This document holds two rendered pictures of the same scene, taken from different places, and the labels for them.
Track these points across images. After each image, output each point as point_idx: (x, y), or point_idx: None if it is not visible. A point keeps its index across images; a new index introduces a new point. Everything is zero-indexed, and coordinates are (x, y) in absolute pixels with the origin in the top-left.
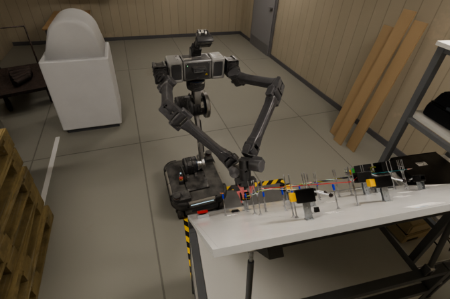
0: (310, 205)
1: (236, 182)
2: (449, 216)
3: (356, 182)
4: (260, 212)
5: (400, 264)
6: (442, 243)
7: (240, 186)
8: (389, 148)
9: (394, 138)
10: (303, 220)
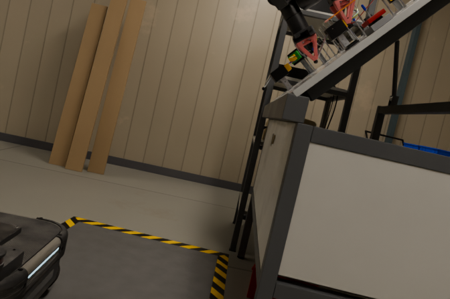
0: (398, 9)
1: (303, 24)
2: (357, 74)
3: (349, 28)
4: None
5: None
6: (398, 65)
7: None
8: (281, 46)
9: (284, 33)
10: None
